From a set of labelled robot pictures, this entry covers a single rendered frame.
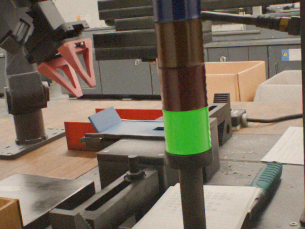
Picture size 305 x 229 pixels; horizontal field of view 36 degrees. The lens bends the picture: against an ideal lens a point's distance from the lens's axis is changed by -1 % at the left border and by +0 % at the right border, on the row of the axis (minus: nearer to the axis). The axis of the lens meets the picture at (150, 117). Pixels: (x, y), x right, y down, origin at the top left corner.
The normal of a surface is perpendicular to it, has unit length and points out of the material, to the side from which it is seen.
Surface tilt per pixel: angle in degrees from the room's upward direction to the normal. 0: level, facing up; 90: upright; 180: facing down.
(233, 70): 93
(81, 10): 90
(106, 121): 60
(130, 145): 0
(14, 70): 74
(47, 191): 0
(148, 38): 90
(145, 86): 90
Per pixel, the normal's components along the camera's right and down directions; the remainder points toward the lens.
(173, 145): -0.71, -0.02
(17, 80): 0.35, -0.10
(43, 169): -0.10, -0.97
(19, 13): 0.72, -0.44
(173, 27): -0.28, 0.00
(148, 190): 0.89, 0.02
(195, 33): 0.56, -0.11
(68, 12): -0.50, 0.25
